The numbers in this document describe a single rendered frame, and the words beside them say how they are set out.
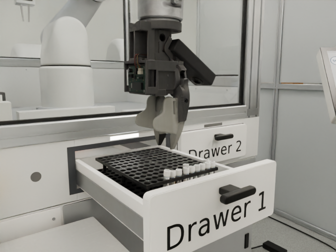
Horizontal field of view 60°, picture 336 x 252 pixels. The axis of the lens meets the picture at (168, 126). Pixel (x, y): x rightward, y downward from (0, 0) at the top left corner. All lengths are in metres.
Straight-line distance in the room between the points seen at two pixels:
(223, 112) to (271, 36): 1.60
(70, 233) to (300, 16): 2.08
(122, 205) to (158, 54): 0.26
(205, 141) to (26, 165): 0.50
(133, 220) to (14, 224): 0.31
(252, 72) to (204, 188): 0.66
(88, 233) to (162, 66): 0.39
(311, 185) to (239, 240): 1.25
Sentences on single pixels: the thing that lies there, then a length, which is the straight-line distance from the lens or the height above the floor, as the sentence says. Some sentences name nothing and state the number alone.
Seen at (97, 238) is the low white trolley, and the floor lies 0.76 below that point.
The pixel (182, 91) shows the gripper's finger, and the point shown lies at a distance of 0.48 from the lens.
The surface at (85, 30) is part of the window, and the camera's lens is 0.72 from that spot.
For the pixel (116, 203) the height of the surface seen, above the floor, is 0.87.
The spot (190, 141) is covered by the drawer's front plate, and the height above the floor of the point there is 0.90.
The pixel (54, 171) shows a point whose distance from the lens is 0.70.
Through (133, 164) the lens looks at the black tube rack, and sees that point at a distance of 0.64.
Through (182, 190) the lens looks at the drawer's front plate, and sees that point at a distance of 0.43.
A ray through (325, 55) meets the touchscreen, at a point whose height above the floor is 1.16.
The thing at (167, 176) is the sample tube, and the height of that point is 0.91.
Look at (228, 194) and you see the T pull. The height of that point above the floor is 0.91.
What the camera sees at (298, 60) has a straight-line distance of 2.33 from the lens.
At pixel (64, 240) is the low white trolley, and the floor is 0.76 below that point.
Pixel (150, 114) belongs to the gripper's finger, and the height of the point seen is 1.02.
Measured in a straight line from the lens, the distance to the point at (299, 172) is 2.39.
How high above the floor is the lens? 1.08
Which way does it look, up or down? 9 degrees down
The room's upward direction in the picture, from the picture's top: straight up
